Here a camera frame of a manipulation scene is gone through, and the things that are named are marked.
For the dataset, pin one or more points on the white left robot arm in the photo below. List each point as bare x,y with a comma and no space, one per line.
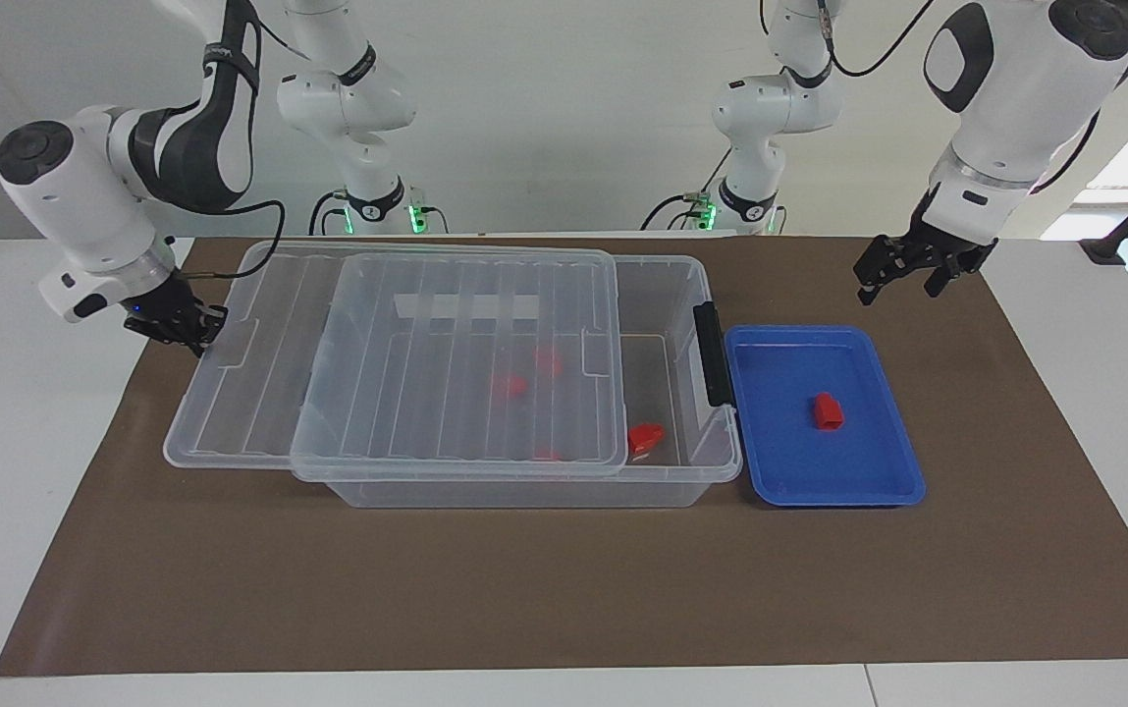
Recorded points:
1015,98

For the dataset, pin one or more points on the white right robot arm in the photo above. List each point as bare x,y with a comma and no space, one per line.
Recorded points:
82,206

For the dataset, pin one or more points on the blue plastic tray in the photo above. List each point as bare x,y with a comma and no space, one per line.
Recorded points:
779,442

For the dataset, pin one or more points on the clear ribbed plastic lid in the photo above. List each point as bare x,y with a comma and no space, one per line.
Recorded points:
259,393

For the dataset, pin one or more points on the clear plastic storage box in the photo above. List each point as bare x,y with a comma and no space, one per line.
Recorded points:
524,494

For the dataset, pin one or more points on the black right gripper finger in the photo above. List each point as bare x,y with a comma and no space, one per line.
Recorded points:
198,342
214,316

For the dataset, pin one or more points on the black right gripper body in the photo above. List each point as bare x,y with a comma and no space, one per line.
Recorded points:
169,314

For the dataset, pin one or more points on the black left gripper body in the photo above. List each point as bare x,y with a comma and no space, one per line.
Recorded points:
946,252

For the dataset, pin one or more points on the brown table mat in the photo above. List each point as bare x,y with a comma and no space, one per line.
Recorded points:
230,570

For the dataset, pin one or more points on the red block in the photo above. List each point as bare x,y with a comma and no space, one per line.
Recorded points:
547,454
827,412
510,385
549,361
645,437

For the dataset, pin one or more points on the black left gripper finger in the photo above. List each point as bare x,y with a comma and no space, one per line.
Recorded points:
875,273
944,280

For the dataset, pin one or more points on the white tape label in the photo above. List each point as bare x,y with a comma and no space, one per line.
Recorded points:
426,307

